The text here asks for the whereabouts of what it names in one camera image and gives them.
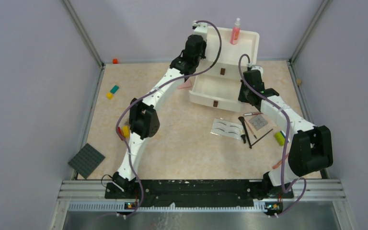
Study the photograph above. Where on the grey eyeshadow palette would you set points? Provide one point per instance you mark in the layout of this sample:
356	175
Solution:
258	122

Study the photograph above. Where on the thin black eyeliner brush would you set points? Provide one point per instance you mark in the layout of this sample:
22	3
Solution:
262	136

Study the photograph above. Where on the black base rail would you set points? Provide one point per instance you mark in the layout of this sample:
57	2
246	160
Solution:
198	193

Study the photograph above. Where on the white drawer organizer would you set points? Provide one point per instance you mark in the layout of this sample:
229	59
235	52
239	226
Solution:
220	86

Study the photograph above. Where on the eyebrow stencil sheet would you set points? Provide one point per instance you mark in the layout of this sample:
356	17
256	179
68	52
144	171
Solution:
225	128

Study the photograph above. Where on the dark grey building baseplate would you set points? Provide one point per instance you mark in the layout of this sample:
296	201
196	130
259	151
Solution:
86	160

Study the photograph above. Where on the thin brown brush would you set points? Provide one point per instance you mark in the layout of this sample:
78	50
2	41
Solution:
251	130

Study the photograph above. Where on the black makeup brush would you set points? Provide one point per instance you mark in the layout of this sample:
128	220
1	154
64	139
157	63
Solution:
242	120

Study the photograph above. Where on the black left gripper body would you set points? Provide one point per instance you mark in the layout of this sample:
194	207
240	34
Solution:
201	55

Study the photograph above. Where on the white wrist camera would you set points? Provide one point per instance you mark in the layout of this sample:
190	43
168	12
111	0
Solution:
256	67
200	29

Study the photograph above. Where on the coral pink pencil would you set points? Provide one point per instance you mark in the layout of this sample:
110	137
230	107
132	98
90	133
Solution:
279	163

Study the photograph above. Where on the pink rectangular sponge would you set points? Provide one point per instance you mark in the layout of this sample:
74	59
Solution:
186	84

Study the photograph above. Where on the red yellow toy block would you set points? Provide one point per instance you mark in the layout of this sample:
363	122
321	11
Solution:
123	132

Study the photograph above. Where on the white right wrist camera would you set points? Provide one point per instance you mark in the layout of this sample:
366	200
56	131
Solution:
256	67

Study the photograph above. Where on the pink spray bottle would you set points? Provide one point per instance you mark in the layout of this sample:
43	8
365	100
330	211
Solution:
235	32

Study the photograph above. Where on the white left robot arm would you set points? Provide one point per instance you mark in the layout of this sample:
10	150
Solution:
143	118

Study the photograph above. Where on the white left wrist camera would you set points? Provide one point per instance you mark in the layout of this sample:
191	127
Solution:
200	29

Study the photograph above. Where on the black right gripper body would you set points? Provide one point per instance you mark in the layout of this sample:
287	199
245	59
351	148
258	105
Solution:
243	92

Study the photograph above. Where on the teal toy block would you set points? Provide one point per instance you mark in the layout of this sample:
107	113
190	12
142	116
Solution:
114	89

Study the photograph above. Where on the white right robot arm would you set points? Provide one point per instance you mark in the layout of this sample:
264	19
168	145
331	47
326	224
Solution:
310	146

